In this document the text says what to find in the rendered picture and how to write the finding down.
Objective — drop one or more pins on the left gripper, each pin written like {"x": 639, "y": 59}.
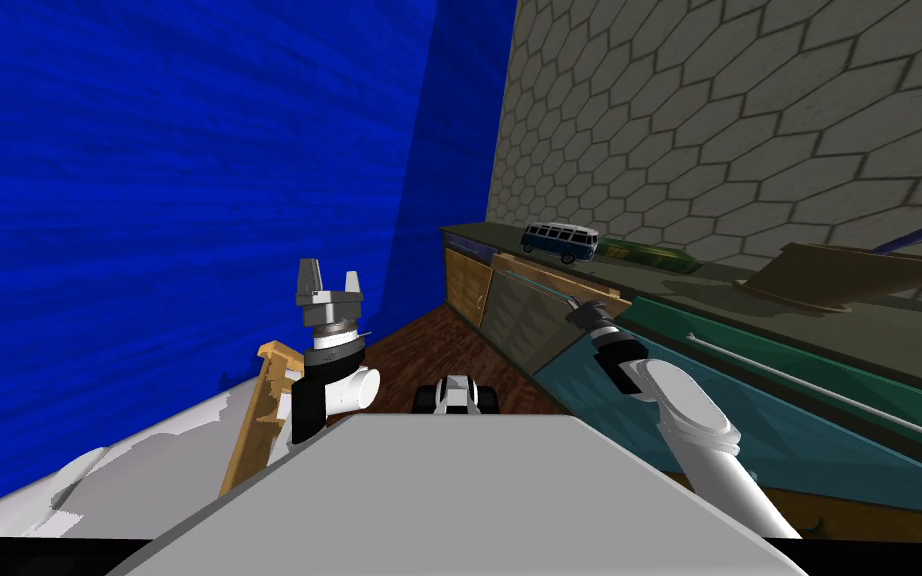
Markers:
{"x": 329, "y": 305}

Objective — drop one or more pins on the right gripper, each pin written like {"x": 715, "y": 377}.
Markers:
{"x": 589, "y": 314}

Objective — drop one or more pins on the brown panelled cupboard door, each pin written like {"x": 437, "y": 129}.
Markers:
{"x": 521, "y": 320}

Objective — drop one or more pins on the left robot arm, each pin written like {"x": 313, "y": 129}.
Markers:
{"x": 333, "y": 384}

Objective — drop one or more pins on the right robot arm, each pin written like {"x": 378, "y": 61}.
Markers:
{"x": 693, "y": 424}

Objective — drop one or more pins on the blue toy van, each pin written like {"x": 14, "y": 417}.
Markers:
{"x": 561, "y": 238}

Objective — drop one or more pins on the green flat box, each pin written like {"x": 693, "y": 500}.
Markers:
{"x": 649, "y": 254}

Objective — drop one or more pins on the light wooden cupboard door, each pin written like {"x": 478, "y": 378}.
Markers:
{"x": 466, "y": 286}

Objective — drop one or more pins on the yellow wooden chair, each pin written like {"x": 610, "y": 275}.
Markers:
{"x": 265, "y": 400}

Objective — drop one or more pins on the green drawer front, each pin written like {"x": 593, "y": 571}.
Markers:
{"x": 757, "y": 346}

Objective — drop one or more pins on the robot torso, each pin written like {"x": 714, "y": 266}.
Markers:
{"x": 461, "y": 496}

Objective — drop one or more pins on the teal appliance door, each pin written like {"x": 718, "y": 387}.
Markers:
{"x": 797, "y": 456}

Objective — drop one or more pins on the white bed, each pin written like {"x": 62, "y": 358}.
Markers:
{"x": 125, "y": 480}

